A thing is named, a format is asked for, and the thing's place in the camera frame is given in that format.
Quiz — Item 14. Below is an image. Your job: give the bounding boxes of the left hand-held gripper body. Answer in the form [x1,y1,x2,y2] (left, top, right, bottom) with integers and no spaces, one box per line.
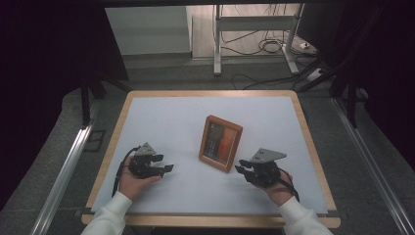
[127,141,164,180]

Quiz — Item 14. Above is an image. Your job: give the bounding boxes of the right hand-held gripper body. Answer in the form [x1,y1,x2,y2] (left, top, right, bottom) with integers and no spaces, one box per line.
[248,147,288,189]

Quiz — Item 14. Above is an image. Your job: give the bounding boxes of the wooden photo frame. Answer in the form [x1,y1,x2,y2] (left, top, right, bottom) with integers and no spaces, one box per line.
[198,114,244,173]

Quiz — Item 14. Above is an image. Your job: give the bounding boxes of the person's left hand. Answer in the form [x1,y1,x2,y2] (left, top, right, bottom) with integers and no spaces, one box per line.
[117,155,162,201]

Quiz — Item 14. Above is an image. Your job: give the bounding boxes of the person's right hand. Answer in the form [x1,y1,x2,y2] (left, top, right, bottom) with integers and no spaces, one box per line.
[257,168,295,208]

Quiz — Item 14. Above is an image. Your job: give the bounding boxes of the white table mat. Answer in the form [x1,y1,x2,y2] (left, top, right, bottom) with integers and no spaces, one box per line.
[90,95,329,215]

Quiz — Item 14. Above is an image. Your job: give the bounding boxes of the dark floor vent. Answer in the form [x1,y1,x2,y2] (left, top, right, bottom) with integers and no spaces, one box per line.
[82,129,107,153]

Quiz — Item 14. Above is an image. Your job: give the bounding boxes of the black metal stand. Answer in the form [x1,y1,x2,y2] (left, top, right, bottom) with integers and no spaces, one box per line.
[79,76,108,127]
[328,70,359,129]

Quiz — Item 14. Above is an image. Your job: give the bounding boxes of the white power strip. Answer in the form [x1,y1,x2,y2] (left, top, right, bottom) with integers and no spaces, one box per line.
[306,67,328,83]

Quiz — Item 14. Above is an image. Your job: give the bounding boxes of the white cabinet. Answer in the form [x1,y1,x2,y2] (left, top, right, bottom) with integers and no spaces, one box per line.
[104,5,193,57]

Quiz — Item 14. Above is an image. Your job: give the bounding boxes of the dark curtain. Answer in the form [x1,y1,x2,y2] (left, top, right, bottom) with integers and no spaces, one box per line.
[0,0,129,212]
[296,0,415,172]

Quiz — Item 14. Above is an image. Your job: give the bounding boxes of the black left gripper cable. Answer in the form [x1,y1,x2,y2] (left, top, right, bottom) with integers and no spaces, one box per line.
[112,146,141,198]

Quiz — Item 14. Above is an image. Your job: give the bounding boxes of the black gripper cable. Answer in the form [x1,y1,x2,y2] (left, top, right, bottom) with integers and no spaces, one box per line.
[112,146,141,198]
[276,167,300,204]

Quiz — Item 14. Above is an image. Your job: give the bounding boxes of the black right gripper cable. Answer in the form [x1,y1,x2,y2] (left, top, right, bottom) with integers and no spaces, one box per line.
[276,167,300,204]

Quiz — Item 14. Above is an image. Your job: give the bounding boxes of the long black floor cable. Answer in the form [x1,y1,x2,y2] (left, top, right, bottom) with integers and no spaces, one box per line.
[231,65,322,91]

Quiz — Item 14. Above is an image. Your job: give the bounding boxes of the silver metal rail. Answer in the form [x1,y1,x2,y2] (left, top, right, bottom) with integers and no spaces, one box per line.
[330,96,415,235]
[29,124,95,235]

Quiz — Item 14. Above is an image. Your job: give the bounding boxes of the looped black floor cables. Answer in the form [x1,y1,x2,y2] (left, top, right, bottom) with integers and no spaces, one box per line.
[220,28,297,57]

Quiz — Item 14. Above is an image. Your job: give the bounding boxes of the white metal desk frame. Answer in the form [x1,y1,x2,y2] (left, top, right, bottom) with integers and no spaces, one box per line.
[212,3,305,77]

